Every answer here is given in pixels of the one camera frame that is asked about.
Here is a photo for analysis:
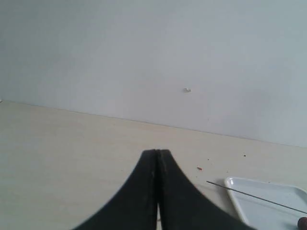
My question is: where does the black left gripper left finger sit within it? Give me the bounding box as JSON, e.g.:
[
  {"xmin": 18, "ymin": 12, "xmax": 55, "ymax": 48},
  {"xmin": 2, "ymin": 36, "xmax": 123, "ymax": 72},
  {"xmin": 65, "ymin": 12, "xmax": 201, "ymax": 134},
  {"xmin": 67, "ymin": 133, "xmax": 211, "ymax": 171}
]
[{"xmin": 75, "ymin": 149, "xmax": 158, "ymax": 230}]

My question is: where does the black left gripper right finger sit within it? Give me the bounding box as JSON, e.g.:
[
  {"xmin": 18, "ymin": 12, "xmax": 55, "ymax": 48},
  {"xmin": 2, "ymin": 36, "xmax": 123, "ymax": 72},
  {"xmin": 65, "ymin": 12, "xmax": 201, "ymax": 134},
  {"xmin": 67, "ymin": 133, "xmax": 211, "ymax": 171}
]
[{"xmin": 157, "ymin": 149, "xmax": 252, "ymax": 230}]

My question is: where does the thin metal skewer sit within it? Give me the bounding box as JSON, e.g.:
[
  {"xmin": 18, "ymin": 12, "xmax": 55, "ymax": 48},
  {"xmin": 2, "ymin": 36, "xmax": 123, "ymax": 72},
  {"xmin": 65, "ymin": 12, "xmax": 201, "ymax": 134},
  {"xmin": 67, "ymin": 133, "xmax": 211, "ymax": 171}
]
[{"xmin": 206, "ymin": 181, "xmax": 307, "ymax": 214}]

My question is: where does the dark brown round food piece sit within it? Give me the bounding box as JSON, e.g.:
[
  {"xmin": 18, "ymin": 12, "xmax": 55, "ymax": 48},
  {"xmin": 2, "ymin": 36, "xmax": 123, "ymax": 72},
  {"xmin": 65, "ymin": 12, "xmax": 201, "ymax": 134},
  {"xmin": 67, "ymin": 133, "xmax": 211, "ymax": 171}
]
[{"xmin": 297, "ymin": 217, "xmax": 307, "ymax": 230}]

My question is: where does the white rectangular plastic tray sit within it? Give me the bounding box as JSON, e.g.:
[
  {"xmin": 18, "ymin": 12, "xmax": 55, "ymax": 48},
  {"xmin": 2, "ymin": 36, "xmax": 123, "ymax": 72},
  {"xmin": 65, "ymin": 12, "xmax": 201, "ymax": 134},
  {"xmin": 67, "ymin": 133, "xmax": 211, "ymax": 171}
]
[{"xmin": 224, "ymin": 177, "xmax": 307, "ymax": 230}]

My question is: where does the white wall plug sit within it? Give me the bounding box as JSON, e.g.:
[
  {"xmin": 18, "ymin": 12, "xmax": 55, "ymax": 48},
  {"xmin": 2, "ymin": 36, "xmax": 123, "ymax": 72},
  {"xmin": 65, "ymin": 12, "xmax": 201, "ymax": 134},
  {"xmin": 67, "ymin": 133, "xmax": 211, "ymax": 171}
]
[{"xmin": 183, "ymin": 88, "xmax": 191, "ymax": 93}]

